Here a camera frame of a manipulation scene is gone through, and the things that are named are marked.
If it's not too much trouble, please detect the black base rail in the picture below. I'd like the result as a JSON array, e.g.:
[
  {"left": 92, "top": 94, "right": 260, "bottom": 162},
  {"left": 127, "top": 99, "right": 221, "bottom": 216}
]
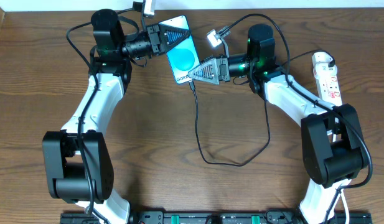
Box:
[{"left": 59, "top": 210, "right": 373, "bottom": 224}]

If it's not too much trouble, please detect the blue Samsung Galaxy smartphone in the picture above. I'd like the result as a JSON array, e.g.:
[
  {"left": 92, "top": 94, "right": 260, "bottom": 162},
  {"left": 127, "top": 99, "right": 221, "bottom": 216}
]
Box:
[{"left": 159, "top": 15, "right": 200, "bottom": 85}]

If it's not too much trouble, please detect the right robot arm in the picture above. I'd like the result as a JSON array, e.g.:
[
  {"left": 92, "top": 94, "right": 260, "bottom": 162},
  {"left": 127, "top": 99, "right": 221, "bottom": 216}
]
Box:
[{"left": 188, "top": 24, "right": 373, "bottom": 223}]

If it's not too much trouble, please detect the white USB charger plug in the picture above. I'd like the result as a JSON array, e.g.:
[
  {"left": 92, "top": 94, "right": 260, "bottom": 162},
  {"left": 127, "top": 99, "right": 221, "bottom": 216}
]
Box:
[{"left": 313, "top": 63, "right": 338, "bottom": 80}]

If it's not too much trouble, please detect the black left camera cable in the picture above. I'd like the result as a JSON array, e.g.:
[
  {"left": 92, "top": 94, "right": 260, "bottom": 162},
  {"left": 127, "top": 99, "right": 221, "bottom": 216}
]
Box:
[{"left": 65, "top": 7, "right": 143, "bottom": 224}]

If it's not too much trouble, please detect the white power strip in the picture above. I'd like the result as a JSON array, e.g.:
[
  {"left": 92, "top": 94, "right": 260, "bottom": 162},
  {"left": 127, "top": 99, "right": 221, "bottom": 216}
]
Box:
[{"left": 312, "top": 52, "right": 342, "bottom": 106}]

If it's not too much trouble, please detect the black camera cable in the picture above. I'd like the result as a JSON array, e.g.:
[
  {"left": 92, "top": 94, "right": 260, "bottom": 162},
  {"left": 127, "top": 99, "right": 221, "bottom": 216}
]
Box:
[
  {"left": 65, "top": 7, "right": 143, "bottom": 224},
  {"left": 219, "top": 12, "right": 373, "bottom": 224}
]

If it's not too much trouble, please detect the black USB charging cable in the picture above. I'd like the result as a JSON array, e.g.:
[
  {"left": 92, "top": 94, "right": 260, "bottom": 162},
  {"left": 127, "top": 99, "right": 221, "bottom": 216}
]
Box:
[{"left": 188, "top": 49, "right": 336, "bottom": 167}]

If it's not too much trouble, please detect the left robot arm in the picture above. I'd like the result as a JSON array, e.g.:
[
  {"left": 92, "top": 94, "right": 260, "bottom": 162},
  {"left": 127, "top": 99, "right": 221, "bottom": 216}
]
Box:
[{"left": 42, "top": 9, "right": 197, "bottom": 223}]

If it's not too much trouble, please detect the black right camera cable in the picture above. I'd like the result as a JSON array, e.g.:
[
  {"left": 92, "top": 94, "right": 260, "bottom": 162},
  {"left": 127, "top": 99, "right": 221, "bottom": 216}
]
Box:
[{"left": 219, "top": 12, "right": 373, "bottom": 224}]

